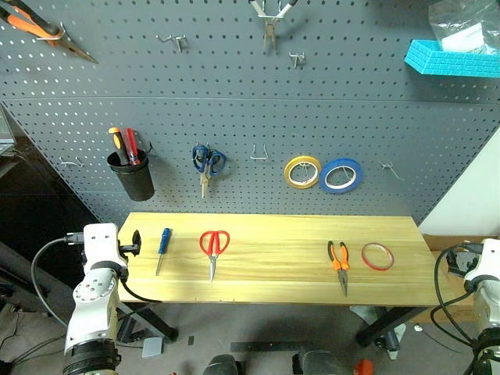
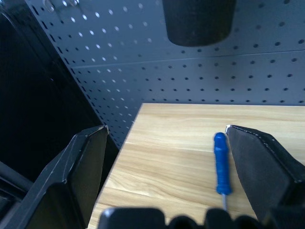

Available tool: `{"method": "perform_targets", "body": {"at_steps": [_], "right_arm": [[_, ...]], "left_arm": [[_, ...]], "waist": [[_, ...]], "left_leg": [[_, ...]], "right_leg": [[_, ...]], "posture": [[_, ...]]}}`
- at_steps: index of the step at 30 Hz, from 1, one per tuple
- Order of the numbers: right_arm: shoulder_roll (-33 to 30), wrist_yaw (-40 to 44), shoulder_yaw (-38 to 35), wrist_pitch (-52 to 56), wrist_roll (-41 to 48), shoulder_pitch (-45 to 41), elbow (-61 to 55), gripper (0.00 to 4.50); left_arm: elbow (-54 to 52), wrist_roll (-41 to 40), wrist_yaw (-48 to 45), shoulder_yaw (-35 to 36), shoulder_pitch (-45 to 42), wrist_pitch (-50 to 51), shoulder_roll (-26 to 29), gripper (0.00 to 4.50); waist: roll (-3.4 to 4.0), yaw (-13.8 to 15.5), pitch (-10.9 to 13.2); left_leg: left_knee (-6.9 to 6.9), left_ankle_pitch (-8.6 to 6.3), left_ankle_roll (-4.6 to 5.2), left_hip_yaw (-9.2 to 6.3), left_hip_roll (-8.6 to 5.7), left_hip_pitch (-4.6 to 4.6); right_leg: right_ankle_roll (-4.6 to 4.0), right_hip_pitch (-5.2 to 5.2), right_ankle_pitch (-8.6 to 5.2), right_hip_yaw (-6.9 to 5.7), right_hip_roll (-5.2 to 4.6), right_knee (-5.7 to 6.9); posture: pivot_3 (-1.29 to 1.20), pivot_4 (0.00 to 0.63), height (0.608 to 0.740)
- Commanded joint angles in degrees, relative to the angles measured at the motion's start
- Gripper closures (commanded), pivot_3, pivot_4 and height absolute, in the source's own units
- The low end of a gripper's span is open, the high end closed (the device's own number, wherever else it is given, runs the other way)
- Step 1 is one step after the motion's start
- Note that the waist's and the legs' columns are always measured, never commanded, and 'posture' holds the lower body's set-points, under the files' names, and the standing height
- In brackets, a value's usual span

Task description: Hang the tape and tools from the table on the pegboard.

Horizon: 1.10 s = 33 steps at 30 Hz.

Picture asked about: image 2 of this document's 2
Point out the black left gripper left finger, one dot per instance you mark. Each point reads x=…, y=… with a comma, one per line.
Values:
x=69, y=171

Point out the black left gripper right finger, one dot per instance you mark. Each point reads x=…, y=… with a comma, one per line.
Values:
x=259, y=167

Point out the grey pegboard panel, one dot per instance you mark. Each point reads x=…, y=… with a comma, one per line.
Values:
x=166, y=71

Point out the black cup on pegboard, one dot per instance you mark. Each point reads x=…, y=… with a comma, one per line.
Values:
x=199, y=22

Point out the silver pegboard hook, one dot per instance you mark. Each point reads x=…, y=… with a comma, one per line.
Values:
x=59, y=6

